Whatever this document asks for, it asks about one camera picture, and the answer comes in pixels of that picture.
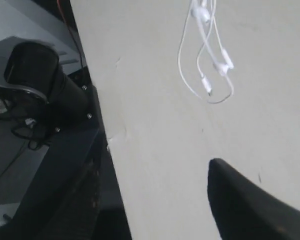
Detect white earphone cable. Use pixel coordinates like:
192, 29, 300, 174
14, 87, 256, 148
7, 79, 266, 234
177, 0, 235, 105

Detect black table frame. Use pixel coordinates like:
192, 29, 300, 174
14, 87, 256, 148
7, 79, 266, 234
0, 0, 132, 240

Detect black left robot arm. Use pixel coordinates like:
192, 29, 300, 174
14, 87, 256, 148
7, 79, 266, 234
0, 40, 90, 144

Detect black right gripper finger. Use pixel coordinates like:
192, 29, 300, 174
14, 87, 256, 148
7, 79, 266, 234
207, 158, 300, 240

